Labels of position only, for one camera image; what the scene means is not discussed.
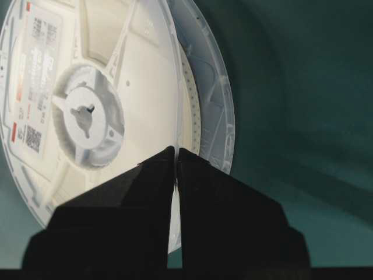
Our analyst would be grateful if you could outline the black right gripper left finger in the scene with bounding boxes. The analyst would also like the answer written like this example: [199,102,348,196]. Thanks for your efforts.
[22,146,174,269]

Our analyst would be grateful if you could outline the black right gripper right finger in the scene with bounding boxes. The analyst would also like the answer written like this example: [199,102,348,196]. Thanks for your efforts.
[177,149,310,269]

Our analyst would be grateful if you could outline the white component tape reel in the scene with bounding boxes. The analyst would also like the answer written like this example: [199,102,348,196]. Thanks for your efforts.
[0,0,236,254]

